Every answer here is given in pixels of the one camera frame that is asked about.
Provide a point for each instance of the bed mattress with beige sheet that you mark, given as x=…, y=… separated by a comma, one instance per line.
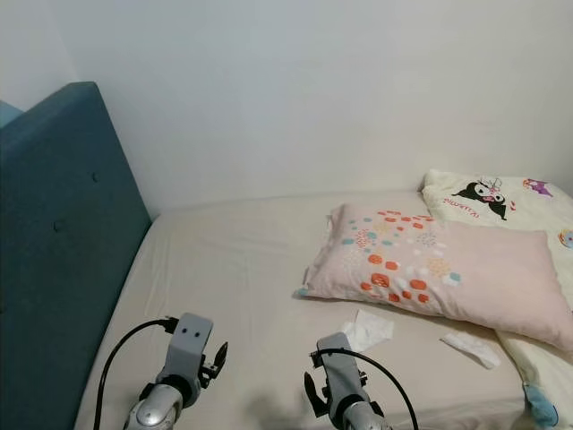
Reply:
x=233, y=260

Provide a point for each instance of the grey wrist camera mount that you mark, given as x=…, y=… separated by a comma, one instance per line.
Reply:
x=340, y=372
x=190, y=349

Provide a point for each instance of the pink pillow with dots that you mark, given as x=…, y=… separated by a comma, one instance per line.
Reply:
x=492, y=278

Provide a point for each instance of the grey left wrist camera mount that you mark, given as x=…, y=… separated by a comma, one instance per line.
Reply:
x=190, y=349

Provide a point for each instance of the cream cartoon print blanket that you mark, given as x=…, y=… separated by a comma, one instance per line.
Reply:
x=546, y=215

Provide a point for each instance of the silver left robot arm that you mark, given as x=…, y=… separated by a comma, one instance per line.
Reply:
x=157, y=414

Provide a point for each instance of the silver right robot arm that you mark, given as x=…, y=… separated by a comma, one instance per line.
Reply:
x=363, y=419

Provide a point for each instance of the teal upholstered headboard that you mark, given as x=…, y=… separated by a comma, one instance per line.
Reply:
x=63, y=242

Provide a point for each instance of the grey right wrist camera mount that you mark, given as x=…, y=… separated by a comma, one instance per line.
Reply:
x=340, y=372

